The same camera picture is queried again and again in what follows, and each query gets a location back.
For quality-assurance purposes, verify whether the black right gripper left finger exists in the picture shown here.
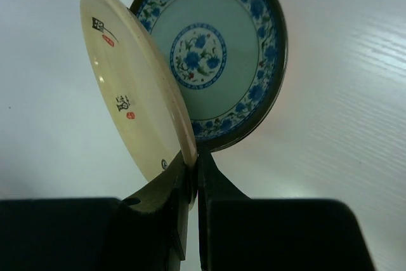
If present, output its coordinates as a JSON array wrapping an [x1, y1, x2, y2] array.
[[1, 154, 190, 270]]

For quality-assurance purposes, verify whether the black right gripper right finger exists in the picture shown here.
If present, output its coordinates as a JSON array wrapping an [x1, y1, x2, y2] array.
[[196, 146, 375, 270]]

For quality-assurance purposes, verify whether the pale green rimmed plate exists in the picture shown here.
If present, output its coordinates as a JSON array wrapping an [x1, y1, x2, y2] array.
[[79, 0, 197, 211]]

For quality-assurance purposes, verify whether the blue floral patterned plate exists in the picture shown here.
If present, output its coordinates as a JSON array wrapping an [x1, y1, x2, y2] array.
[[130, 0, 288, 151]]

